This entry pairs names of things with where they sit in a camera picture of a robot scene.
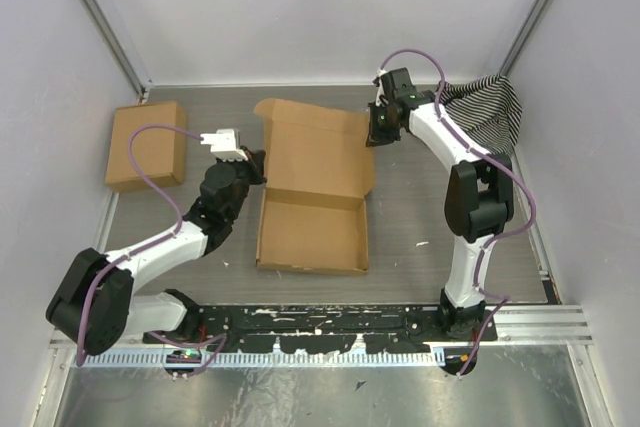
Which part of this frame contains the striped black white cloth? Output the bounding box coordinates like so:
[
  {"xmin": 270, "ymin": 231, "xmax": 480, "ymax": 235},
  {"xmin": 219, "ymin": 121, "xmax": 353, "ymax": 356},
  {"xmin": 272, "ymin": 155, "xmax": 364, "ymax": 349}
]
[{"xmin": 441, "ymin": 75, "xmax": 523, "ymax": 156}]

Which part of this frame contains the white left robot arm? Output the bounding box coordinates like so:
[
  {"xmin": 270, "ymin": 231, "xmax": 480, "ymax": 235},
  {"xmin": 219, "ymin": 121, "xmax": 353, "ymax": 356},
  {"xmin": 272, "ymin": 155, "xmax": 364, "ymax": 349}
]
[{"xmin": 45, "ymin": 148, "xmax": 266, "ymax": 356}]

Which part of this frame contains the brown cardboard box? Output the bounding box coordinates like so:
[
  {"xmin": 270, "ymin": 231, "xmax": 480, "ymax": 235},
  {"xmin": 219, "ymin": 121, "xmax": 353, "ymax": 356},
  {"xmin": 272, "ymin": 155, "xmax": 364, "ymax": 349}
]
[
  {"xmin": 105, "ymin": 101, "xmax": 187, "ymax": 193},
  {"xmin": 254, "ymin": 98, "xmax": 375, "ymax": 275}
]

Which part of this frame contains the folded brown cardboard box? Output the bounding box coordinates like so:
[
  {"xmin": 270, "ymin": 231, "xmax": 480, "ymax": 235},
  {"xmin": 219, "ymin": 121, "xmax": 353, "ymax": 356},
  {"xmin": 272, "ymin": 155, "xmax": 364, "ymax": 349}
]
[{"xmin": 105, "ymin": 101, "xmax": 187, "ymax": 193}]

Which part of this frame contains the grey slotted cable duct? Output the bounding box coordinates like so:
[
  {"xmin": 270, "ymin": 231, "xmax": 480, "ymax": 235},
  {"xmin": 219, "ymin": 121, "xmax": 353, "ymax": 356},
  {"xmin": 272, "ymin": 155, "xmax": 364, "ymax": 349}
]
[{"xmin": 83, "ymin": 346, "xmax": 445, "ymax": 370}]

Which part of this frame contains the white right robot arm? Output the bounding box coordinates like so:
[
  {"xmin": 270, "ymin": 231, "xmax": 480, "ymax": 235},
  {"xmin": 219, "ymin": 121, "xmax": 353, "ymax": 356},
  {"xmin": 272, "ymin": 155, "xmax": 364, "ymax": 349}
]
[{"xmin": 366, "ymin": 68, "xmax": 514, "ymax": 342}]

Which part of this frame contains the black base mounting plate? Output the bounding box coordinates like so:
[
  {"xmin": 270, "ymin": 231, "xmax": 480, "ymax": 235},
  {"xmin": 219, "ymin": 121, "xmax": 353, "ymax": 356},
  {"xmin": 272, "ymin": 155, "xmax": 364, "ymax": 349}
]
[{"xmin": 140, "ymin": 304, "xmax": 499, "ymax": 354}]

